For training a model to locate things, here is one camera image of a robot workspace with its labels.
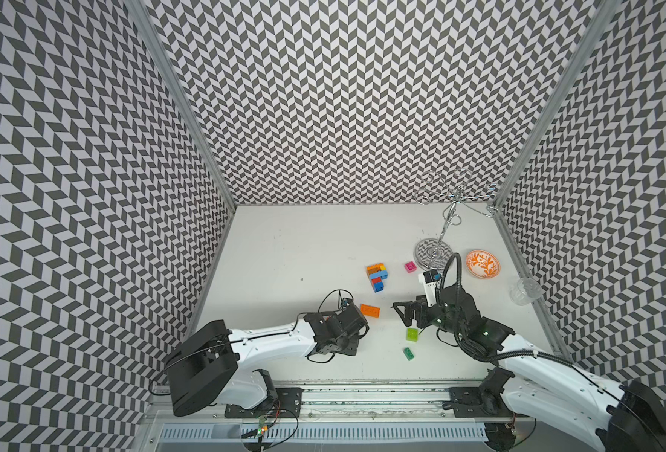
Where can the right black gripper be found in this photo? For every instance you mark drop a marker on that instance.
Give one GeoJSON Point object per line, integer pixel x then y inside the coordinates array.
{"type": "Point", "coordinates": [409, 306]}

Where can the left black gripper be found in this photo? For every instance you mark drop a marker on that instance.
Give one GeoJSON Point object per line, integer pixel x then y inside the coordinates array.
{"type": "Point", "coordinates": [352, 347]}

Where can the orange long lego brick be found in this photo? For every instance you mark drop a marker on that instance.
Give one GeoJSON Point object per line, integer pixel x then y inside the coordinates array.
{"type": "Point", "coordinates": [370, 311]}

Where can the dark green lego brick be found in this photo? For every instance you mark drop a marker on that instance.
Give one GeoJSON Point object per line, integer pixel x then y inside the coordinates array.
{"type": "Point", "coordinates": [409, 354]}

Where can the light blue lego plate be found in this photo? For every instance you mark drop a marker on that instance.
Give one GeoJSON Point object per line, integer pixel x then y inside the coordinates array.
{"type": "Point", "coordinates": [382, 275]}

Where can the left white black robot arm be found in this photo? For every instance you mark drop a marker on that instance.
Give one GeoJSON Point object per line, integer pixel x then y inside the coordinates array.
{"type": "Point", "coordinates": [219, 365]}

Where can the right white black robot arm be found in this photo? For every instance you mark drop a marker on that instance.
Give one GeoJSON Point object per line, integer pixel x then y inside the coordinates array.
{"type": "Point", "coordinates": [606, 415]}

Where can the lime green lego brick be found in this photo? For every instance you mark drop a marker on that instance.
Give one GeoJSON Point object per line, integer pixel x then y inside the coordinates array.
{"type": "Point", "coordinates": [412, 335]}

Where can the magenta lego brick far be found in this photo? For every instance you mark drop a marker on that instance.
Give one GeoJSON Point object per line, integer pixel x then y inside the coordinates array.
{"type": "Point", "coordinates": [410, 267]}

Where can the orange patterned small plate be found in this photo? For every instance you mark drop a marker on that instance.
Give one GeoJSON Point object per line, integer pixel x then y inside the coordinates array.
{"type": "Point", "coordinates": [483, 265]}

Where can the clear glass cup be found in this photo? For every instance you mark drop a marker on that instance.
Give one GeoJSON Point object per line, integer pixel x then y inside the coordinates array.
{"type": "Point", "coordinates": [525, 291]}

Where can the silver metal jewelry stand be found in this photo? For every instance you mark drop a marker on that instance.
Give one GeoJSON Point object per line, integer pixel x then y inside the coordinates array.
{"type": "Point", "coordinates": [432, 253]}

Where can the aluminium front rail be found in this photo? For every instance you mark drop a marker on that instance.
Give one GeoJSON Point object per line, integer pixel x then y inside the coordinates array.
{"type": "Point", "coordinates": [376, 401]}

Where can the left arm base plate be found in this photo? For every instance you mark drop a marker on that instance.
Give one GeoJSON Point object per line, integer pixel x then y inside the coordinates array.
{"type": "Point", "coordinates": [287, 403]}

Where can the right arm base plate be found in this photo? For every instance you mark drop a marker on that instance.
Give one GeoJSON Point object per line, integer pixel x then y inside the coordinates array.
{"type": "Point", "coordinates": [471, 402]}

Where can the white ribbed cable duct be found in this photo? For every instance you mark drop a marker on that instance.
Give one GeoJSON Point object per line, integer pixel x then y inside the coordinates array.
{"type": "Point", "coordinates": [327, 433]}

